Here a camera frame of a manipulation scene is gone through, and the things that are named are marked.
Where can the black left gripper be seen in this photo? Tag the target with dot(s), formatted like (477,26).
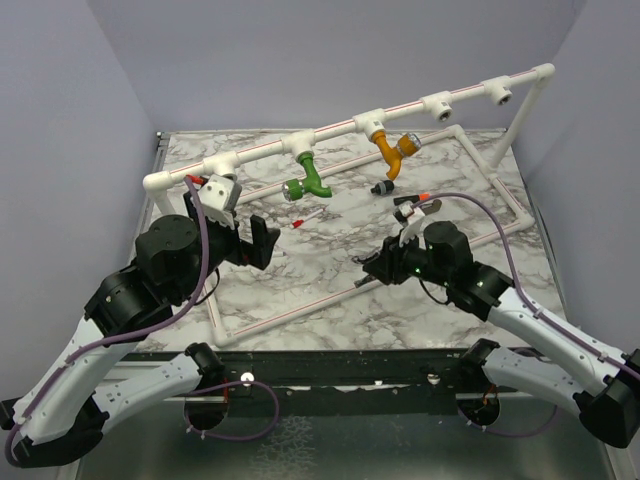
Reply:
(257,252)

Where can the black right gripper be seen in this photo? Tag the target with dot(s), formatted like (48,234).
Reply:
(391,255)

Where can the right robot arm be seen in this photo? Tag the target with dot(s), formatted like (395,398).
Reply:
(594,381)

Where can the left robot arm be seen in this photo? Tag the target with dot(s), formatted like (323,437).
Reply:
(69,411)

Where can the red white marker pen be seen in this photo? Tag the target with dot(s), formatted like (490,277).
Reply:
(299,222)

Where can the green plastic faucet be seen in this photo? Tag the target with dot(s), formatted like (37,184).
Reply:
(295,189)

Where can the orange plastic faucet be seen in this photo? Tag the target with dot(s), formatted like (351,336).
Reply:
(407,145)

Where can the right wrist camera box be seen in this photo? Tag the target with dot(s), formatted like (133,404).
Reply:
(412,219)

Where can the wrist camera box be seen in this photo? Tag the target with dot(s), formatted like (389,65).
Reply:
(218,198)
(412,219)

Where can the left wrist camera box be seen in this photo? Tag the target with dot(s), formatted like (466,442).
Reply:
(218,198)

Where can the white PVC pipe frame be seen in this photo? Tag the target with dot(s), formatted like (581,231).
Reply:
(439,105)

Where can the black mounting rail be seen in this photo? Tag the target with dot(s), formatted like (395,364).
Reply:
(343,383)

